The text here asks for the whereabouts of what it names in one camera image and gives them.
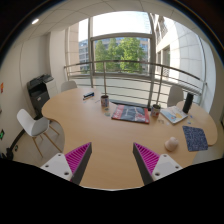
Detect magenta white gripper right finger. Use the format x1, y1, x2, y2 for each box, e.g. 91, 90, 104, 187
133, 143, 182, 185

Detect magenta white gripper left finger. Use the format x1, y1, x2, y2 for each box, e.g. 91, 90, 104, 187
41, 143, 92, 185

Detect white computer mouse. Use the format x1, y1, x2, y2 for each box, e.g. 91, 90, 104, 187
164, 137, 179, 152

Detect blue speckled mouse pad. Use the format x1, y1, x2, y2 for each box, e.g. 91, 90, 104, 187
182, 126, 208, 152

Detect white chair wooden legs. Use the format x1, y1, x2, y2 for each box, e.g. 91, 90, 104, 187
17, 109, 61, 152

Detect light blue booklet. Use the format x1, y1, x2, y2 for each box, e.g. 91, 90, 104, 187
160, 106, 187, 124

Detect red dark magazine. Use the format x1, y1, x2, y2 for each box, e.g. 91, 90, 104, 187
112, 105, 150, 124

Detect patterned mug left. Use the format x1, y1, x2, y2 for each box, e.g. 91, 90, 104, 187
101, 95, 109, 107

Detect white chair far right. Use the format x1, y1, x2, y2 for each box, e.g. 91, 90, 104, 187
167, 85, 184, 107

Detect black cylindrical speaker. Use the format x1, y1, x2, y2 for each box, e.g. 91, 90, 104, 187
182, 93, 194, 113

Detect white chair far left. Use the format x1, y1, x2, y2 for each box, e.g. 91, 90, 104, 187
61, 80, 77, 92

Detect black office printer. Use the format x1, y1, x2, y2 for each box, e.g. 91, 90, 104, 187
27, 74, 58, 117

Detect metal window railing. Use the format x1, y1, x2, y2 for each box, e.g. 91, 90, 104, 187
64, 60, 207, 107

